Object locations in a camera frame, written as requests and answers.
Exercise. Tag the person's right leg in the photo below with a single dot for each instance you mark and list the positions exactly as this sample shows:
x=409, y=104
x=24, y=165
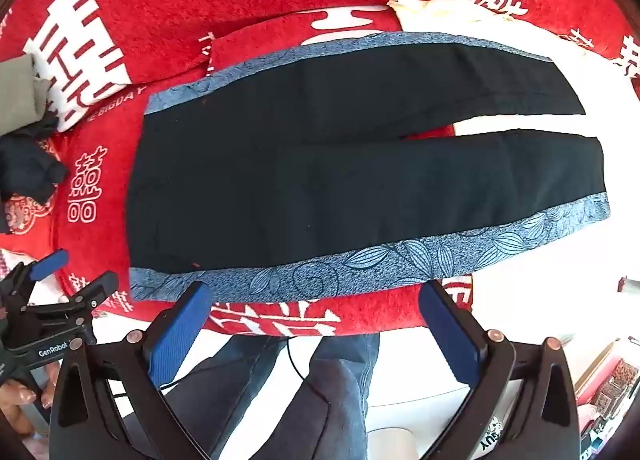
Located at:
x=340, y=390

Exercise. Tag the black pants with blue trim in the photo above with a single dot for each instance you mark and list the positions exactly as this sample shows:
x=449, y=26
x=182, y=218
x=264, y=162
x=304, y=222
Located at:
x=300, y=180

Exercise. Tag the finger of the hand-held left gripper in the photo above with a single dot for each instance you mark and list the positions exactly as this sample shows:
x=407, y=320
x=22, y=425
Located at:
x=102, y=286
x=52, y=261

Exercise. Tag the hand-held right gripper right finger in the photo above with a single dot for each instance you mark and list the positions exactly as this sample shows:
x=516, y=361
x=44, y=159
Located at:
x=450, y=335

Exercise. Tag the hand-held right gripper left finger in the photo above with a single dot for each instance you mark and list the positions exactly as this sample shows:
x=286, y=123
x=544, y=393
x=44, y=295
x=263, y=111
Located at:
x=180, y=335

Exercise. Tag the dark cloth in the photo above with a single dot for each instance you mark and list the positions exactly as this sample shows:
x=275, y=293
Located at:
x=25, y=165

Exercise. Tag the person's left hand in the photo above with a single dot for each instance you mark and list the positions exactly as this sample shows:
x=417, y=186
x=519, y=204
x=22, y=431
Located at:
x=20, y=402

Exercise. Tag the grey cloth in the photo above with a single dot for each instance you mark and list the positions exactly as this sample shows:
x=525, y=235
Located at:
x=17, y=90

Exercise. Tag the cream cloth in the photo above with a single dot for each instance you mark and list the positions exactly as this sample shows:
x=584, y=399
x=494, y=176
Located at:
x=435, y=10

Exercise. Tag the red patterned box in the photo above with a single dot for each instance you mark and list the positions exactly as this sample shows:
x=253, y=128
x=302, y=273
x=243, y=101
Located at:
x=615, y=380

